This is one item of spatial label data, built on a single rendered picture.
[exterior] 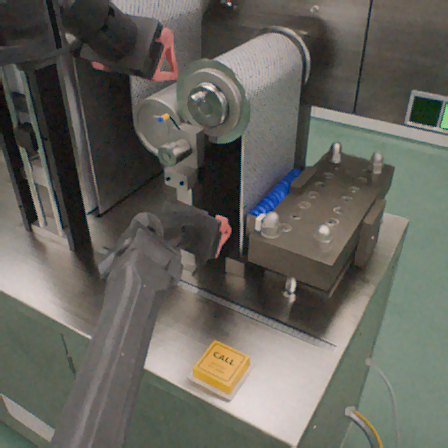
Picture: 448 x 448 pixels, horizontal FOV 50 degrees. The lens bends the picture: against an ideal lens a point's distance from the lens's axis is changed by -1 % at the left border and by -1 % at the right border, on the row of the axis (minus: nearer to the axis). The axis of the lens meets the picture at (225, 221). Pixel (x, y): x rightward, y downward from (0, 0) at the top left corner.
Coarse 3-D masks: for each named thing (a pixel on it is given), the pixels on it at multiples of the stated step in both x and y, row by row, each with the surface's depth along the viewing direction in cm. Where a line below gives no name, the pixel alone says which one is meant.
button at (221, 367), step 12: (216, 348) 81; (228, 348) 81; (204, 360) 79; (216, 360) 79; (228, 360) 79; (240, 360) 79; (192, 372) 79; (204, 372) 77; (216, 372) 77; (228, 372) 77; (240, 372) 78; (216, 384) 77; (228, 384) 76
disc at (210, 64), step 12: (204, 60) 79; (216, 60) 79; (192, 72) 82; (228, 72) 78; (180, 84) 84; (240, 84) 78; (180, 96) 86; (240, 96) 79; (180, 108) 87; (240, 120) 82; (240, 132) 83
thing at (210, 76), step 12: (204, 72) 80; (216, 72) 79; (192, 84) 82; (216, 84) 80; (228, 84) 78; (228, 96) 80; (240, 108) 80; (192, 120) 86; (228, 120) 82; (204, 132) 86; (216, 132) 85; (228, 132) 83
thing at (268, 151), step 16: (288, 112) 98; (256, 128) 87; (272, 128) 93; (288, 128) 100; (256, 144) 89; (272, 144) 95; (288, 144) 103; (256, 160) 91; (272, 160) 98; (288, 160) 106; (256, 176) 93; (272, 176) 101; (256, 192) 96; (240, 208) 92
